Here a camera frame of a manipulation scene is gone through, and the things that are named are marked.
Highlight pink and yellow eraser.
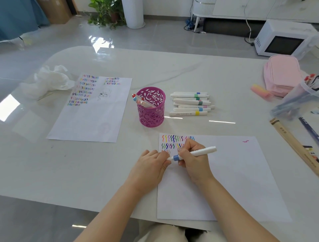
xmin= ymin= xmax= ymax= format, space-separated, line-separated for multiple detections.
xmin=250 ymin=84 xmax=274 ymax=101

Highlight white marker red tip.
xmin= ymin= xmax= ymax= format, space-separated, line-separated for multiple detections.
xmin=132 ymin=93 xmax=155 ymax=108

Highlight clear plastic box with pens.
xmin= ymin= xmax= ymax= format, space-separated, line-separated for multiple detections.
xmin=270 ymin=74 xmax=319 ymax=121

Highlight white microwave oven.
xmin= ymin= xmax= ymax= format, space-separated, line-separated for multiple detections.
xmin=254 ymin=19 xmax=319 ymax=57

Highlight blue curtain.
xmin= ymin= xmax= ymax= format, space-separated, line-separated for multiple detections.
xmin=0 ymin=0 xmax=51 ymax=42

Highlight white ribbed cylinder appliance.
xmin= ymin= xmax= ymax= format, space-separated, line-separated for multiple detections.
xmin=121 ymin=0 xmax=146 ymax=28

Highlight white marker blue band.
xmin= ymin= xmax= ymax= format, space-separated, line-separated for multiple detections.
xmin=166 ymin=146 xmax=217 ymax=161

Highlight white paper many squiggles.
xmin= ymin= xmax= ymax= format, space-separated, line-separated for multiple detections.
xmin=46 ymin=73 xmax=133 ymax=143

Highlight white marker blue tip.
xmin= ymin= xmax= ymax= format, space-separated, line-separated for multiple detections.
xmin=133 ymin=97 xmax=152 ymax=109

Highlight long tan ruler box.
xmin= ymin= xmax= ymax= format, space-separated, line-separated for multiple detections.
xmin=269 ymin=117 xmax=319 ymax=177

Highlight white paper few squiggles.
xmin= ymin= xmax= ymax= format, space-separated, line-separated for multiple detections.
xmin=157 ymin=133 xmax=293 ymax=222

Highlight person's right hand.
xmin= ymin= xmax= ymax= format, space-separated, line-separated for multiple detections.
xmin=176 ymin=138 xmax=217 ymax=185

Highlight crumpled white tissue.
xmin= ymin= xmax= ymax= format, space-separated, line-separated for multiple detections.
xmin=19 ymin=65 xmax=75 ymax=98

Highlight pile of white markers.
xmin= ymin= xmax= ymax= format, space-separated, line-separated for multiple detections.
xmin=169 ymin=91 xmax=215 ymax=117

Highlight white power cable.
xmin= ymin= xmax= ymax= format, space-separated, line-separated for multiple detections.
xmin=243 ymin=0 xmax=256 ymax=45

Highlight pink perforated pen holder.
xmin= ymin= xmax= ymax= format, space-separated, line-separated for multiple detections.
xmin=136 ymin=86 xmax=166 ymax=128

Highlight person's right forearm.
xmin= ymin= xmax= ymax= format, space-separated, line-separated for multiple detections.
xmin=198 ymin=175 xmax=281 ymax=242

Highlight green potted plant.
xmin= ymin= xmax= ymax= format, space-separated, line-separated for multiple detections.
xmin=87 ymin=0 xmax=127 ymax=29

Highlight person's left forearm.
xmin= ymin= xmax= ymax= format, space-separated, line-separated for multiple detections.
xmin=73 ymin=183 xmax=160 ymax=242

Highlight pink pencil case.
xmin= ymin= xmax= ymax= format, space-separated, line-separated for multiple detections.
xmin=263 ymin=55 xmax=306 ymax=98

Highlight white cabinet with legs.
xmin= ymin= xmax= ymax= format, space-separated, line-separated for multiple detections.
xmin=190 ymin=0 xmax=319 ymax=33

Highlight person's left hand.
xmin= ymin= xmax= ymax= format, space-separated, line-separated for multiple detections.
xmin=126 ymin=150 xmax=172 ymax=197

